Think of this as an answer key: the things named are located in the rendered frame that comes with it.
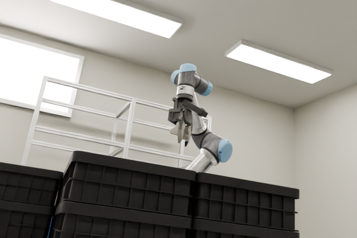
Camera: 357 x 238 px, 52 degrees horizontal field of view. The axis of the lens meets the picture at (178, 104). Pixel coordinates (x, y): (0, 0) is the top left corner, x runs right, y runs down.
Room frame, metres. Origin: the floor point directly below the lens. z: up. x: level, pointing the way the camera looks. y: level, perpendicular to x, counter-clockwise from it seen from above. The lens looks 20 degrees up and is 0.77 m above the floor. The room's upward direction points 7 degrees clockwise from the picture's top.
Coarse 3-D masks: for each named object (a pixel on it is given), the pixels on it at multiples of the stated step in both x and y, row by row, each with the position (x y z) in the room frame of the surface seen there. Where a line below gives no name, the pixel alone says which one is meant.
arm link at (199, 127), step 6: (174, 72) 1.64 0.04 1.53; (174, 78) 1.63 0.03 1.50; (192, 102) 1.72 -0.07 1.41; (192, 114) 1.77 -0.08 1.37; (192, 120) 1.81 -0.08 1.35; (198, 120) 1.81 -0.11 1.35; (198, 126) 1.84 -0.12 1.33; (204, 126) 1.86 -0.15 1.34; (192, 132) 1.87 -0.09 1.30; (198, 132) 1.86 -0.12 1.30; (204, 132) 1.87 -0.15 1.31; (192, 138) 1.91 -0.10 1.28; (198, 138) 1.88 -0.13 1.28; (198, 144) 1.90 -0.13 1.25
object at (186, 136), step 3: (186, 126) 1.51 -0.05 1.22; (189, 126) 1.50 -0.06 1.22; (186, 129) 1.50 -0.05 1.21; (189, 129) 1.50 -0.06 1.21; (186, 132) 1.51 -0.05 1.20; (189, 132) 1.51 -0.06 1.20; (183, 135) 1.53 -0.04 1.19; (186, 135) 1.51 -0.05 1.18; (189, 135) 1.51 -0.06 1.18; (183, 138) 1.53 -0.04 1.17; (186, 138) 1.51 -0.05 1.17; (189, 138) 1.51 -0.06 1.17; (186, 141) 1.51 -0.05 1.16; (186, 144) 1.51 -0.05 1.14
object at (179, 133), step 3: (177, 123) 1.47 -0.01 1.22; (183, 123) 1.46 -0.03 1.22; (177, 126) 1.47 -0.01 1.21; (183, 126) 1.46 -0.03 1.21; (171, 129) 1.48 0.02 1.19; (174, 129) 1.47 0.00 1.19; (177, 129) 1.47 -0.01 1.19; (180, 129) 1.45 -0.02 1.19; (183, 129) 1.46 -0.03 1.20; (171, 132) 1.48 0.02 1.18; (174, 132) 1.47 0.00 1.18; (177, 132) 1.45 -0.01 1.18; (180, 132) 1.45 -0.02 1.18; (183, 132) 1.46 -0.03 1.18; (177, 135) 1.46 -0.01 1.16; (180, 135) 1.45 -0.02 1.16; (177, 138) 1.46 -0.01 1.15; (180, 138) 1.46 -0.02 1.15; (180, 141) 1.46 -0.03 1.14
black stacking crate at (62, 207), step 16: (64, 208) 0.81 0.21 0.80; (80, 208) 0.82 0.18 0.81; (96, 208) 0.83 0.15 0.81; (112, 208) 0.84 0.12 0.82; (64, 224) 0.82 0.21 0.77; (80, 224) 0.83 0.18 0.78; (96, 224) 0.84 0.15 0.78; (112, 224) 0.85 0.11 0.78; (128, 224) 0.86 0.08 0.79; (144, 224) 0.87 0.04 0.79; (160, 224) 0.87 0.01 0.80; (176, 224) 0.88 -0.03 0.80
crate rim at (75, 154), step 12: (72, 156) 0.82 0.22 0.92; (84, 156) 0.81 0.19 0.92; (96, 156) 0.82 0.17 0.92; (108, 156) 0.83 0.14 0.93; (132, 168) 0.85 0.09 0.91; (144, 168) 0.85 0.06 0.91; (156, 168) 0.86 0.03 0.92; (168, 168) 0.87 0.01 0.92; (180, 168) 0.88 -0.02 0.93; (192, 180) 0.89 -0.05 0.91
